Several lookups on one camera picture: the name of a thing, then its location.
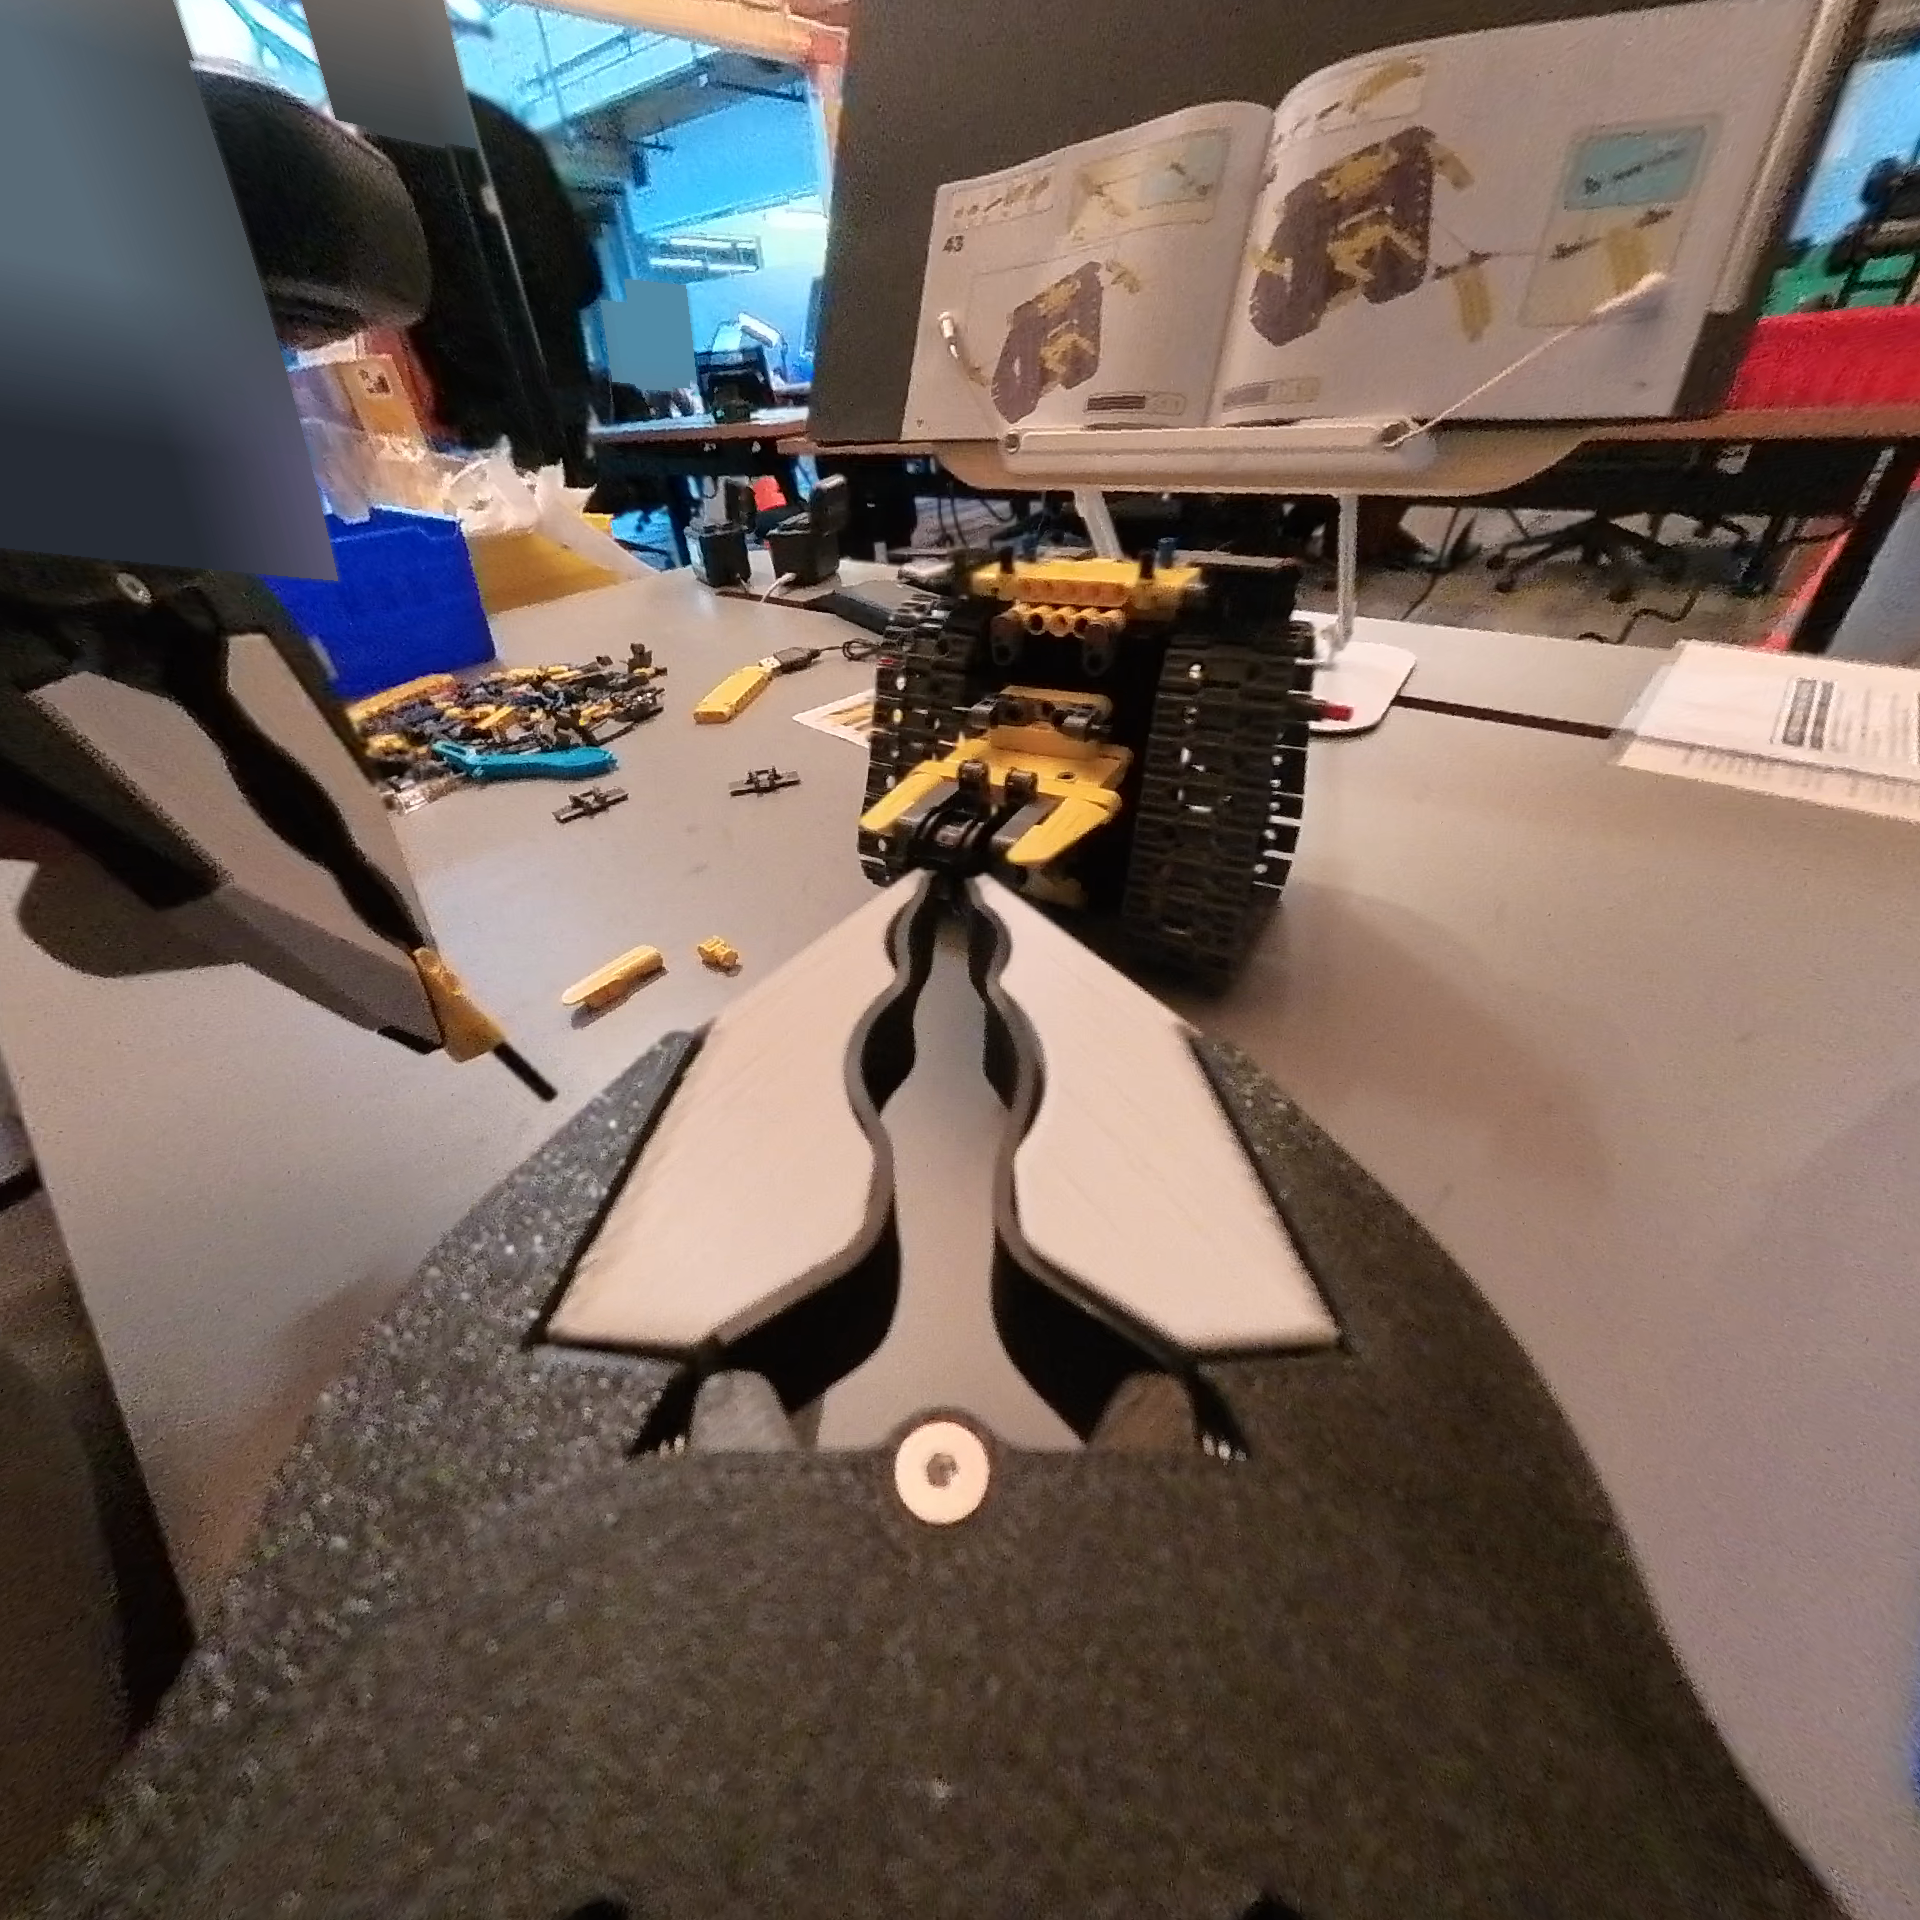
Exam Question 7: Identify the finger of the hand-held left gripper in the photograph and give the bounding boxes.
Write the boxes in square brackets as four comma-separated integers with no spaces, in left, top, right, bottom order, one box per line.
[223,626,432,955]
[26,626,450,1050]

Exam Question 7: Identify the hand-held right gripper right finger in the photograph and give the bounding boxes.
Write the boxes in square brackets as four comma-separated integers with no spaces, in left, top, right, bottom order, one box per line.
[956,875,1338,1411]

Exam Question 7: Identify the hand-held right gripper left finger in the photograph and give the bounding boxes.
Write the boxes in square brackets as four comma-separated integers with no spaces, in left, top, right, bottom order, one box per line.
[541,867,938,1403]

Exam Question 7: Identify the pile of small toy bricks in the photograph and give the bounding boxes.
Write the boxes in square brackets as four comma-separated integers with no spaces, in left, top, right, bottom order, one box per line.
[347,644,670,799]

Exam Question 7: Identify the yellow black toy tracked vehicle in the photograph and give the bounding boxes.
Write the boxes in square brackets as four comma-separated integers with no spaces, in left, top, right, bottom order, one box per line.
[857,544,1322,1000]

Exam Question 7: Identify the blue plastic bin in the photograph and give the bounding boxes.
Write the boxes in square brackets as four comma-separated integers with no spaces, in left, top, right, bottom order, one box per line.
[268,502,499,709]

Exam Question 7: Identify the blue brick separator tool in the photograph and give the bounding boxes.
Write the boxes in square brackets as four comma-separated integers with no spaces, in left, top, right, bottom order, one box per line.
[432,742,622,786]

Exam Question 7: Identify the yellow cardboard box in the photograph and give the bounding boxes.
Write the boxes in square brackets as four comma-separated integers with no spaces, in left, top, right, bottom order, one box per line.
[479,521,622,605]

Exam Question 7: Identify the clear plastic bags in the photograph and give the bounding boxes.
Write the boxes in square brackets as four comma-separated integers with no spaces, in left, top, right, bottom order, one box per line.
[284,317,598,544]

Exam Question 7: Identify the black battery charger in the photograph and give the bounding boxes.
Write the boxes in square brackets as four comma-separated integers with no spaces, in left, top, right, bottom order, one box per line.
[686,483,761,594]
[761,475,857,594]

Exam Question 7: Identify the black hanging jacket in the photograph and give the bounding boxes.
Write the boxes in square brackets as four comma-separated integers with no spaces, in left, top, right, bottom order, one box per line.
[403,93,604,451]

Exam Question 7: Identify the printed paper in plastic sleeve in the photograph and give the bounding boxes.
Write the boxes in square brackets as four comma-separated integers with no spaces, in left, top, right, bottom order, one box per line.
[1606,644,1920,824]

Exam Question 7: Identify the instruction booklet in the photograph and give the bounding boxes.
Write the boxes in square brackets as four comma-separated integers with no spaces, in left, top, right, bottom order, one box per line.
[901,50,1761,443]

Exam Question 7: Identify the red box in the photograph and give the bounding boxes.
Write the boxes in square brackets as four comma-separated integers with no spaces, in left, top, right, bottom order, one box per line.
[1722,302,1920,413]

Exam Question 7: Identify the green crate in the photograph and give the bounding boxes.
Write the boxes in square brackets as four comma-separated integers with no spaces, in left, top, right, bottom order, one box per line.
[1761,223,1920,330]

